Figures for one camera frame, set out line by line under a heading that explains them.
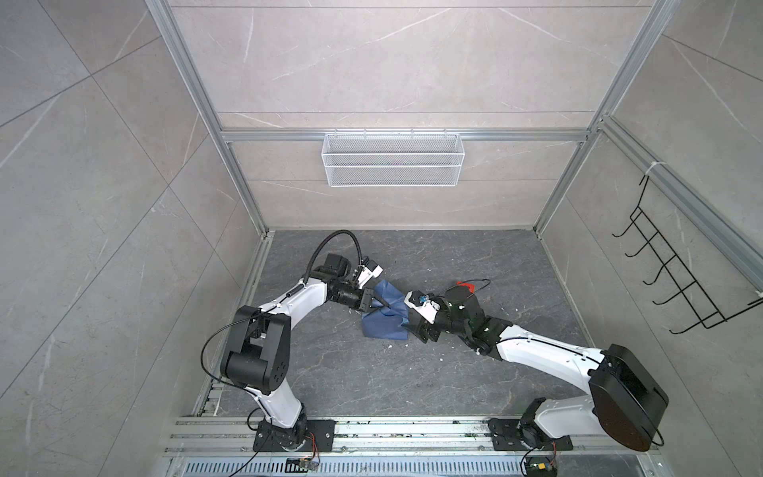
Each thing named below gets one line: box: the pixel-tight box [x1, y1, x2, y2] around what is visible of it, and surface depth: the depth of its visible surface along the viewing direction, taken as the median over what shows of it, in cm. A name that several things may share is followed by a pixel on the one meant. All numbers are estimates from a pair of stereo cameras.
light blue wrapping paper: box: [361, 279, 410, 340], surface depth 83 cm
